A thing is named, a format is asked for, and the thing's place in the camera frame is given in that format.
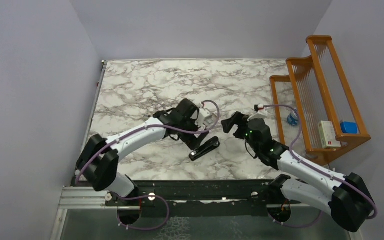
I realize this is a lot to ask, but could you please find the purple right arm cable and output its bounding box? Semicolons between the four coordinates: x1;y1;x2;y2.
256;104;378;229

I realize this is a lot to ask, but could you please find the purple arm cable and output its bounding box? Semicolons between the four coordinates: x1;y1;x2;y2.
75;99;221;232
256;104;378;229

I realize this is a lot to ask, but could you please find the blue white bottle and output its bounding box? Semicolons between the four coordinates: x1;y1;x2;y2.
286;111;300;127

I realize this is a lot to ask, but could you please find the white red box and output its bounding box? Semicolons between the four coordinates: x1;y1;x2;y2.
318;120;342;149

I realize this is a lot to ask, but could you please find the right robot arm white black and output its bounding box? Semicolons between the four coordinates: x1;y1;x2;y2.
221;112;378;233

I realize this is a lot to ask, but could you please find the blue small box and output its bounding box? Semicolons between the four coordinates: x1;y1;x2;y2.
340;121;359;134

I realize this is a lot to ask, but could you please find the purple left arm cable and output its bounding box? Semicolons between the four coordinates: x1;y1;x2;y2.
75;99;221;232

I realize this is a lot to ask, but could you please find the wooden orange rack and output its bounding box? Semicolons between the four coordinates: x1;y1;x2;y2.
269;35;371;165

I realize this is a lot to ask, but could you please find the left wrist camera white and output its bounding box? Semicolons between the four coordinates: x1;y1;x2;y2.
192;108;217;131

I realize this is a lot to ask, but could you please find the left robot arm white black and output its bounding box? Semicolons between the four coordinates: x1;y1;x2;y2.
76;98;216;206

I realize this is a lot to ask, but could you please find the small black stapler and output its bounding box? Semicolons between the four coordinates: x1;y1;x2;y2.
188;136;220;162

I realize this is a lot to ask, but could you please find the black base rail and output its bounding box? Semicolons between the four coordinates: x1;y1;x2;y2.
71;177;302;218

